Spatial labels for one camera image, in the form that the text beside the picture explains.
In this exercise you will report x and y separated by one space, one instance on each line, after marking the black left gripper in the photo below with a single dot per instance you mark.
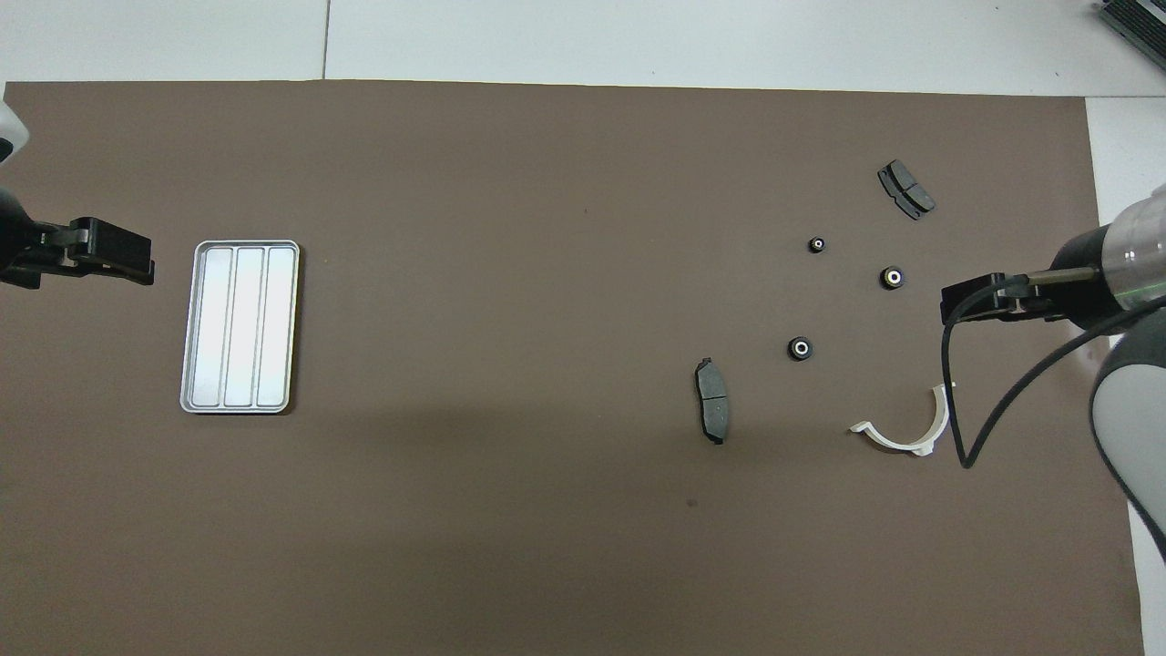
23 251

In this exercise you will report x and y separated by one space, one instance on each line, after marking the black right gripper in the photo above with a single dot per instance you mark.
1079 292

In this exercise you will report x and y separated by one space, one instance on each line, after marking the large black bearing gear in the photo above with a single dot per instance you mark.
793 354
886 283

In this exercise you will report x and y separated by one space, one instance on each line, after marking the silver metal tray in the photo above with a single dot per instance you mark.
239 328

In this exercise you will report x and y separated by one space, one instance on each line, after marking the short dark brake pad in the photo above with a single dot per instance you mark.
902 185

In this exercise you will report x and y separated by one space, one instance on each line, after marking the long dark brake pad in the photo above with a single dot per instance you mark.
712 405

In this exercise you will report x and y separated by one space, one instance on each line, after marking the grey ribbed device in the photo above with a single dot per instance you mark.
1139 18

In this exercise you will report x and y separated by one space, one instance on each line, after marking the brown table mat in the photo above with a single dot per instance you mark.
547 273

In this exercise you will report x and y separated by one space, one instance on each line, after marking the white curved plastic bracket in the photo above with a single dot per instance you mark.
938 419

